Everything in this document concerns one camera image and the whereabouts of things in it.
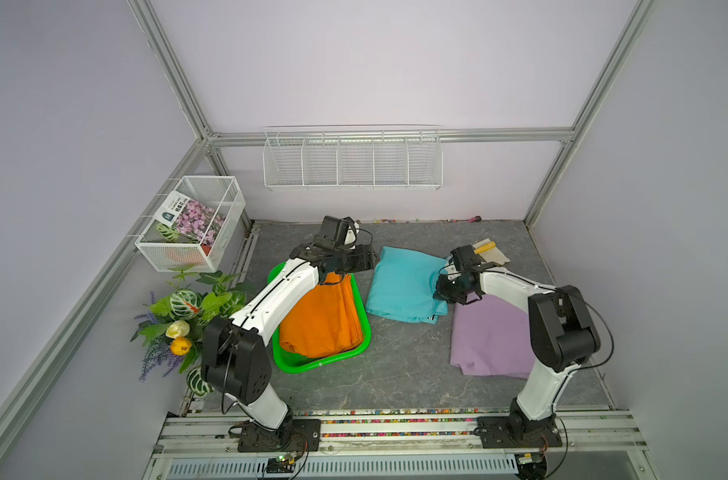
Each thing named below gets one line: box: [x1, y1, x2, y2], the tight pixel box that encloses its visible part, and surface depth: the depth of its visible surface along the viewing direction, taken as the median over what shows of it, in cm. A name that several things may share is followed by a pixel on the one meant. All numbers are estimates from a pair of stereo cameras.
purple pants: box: [450, 294, 536, 379], surface depth 86 cm
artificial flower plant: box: [130, 268, 248, 396], surface depth 60 cm
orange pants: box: [280, 272, 363, 358], surface depth 88 cm
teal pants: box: [365, 246, 449, 325], surface depth 101 cm
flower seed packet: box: [154, 190, 226, 246], surface depth 75 cm
